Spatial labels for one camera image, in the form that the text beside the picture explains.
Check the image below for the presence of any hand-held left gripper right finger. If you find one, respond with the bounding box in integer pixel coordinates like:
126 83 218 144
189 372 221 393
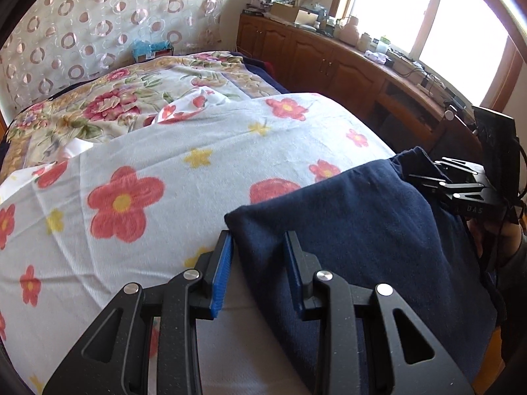
284 230 478 395

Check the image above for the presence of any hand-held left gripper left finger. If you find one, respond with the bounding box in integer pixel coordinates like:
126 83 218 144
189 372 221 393
43 229 235 395

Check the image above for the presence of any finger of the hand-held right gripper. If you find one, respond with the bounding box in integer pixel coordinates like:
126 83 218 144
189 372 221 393
407 174 486 204
434 156 488 184

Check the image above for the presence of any navy t-shirt with orange print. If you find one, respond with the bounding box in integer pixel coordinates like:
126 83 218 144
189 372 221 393
225 147 501 395

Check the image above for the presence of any person's right forearm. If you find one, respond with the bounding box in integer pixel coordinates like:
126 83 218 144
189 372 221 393
490 230 527 293

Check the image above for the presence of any person's right hand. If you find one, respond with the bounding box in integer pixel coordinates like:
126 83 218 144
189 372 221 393
466 218 525 258

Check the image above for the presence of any white sheet with red flowers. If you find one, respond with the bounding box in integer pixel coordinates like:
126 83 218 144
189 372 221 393
0 86 398 395

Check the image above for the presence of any white flat device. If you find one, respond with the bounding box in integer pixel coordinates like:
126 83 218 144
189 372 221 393
389 51 425 75

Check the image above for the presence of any wooden cabinet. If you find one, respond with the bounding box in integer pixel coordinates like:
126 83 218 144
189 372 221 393
236 12 482 161

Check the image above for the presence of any window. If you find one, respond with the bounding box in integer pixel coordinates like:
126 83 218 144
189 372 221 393
338 0 523 108

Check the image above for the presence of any pink jar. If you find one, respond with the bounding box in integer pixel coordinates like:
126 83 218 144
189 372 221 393
340 16 359 44

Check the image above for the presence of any beige floral blanket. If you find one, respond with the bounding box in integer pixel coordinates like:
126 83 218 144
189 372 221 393
0 50 285 173

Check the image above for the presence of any dark blue bed sheet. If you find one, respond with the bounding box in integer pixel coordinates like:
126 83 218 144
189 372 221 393
228 51 289 93

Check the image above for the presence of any cardboard box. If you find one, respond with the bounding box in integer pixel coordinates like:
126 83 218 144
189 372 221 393
269 2 299 21

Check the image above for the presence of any blue packet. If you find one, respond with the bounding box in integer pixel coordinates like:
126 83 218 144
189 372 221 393
132 40 171 62

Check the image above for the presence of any stack of papers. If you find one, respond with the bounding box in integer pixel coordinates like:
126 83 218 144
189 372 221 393
245 0 295 13

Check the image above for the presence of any sheer curtain with circle pattern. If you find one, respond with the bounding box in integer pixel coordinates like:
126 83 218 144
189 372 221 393
0 0 243 120

